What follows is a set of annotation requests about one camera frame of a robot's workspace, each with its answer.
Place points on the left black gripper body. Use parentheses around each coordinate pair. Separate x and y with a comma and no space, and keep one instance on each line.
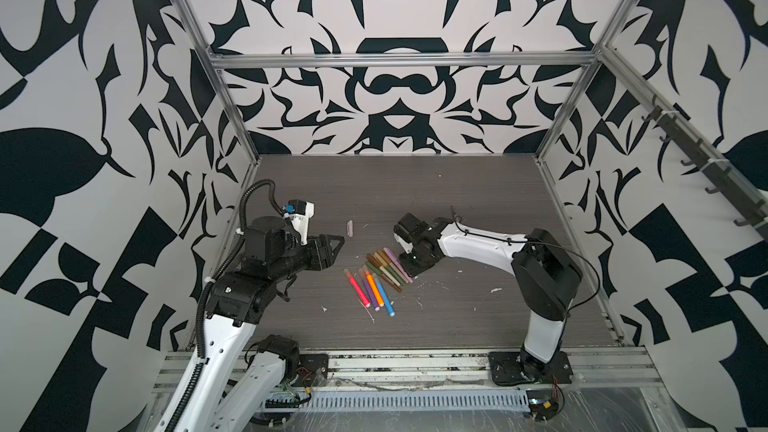
(315,255)

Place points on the red marker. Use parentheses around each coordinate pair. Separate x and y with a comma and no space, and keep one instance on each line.
(358,290)

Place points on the pink pen purple cap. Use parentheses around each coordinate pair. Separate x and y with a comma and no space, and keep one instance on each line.
(392,258)

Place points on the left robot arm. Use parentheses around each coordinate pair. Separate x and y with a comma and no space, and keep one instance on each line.
(272,247)

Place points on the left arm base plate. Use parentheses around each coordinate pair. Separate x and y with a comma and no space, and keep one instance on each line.
(312,370)

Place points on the black hook rail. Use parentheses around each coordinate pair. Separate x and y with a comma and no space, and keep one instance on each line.
(701,156)

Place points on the cream pen brown cap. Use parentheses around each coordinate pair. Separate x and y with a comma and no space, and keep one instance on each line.
(370,258)

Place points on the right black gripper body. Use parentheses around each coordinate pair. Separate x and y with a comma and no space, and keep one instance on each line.
(414,262)

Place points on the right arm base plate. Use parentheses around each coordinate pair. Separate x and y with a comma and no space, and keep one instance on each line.
(509,369)

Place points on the white cable duct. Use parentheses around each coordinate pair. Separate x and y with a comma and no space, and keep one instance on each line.
(407,401)

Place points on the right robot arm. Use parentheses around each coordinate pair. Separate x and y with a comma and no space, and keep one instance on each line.
(547,275)

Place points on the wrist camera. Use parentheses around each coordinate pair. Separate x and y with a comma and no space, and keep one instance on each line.
(298,213)
(409,231)

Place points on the blue marker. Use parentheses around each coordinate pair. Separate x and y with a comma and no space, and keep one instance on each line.
(382,292)

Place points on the purple marker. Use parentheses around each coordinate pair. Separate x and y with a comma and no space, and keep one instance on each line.
(368,290)

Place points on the orange marker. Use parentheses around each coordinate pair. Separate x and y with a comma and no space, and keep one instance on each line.
(373,287)

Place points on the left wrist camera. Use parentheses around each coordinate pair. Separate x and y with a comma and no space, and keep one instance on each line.
(298,213)

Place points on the tan pen ochre cap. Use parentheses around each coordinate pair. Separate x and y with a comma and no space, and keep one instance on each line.
(383,265)

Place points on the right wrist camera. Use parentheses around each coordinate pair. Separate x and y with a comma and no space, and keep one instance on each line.
(409,231)

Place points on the brown pen green cap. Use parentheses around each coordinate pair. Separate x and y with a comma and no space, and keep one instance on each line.
(383,276)

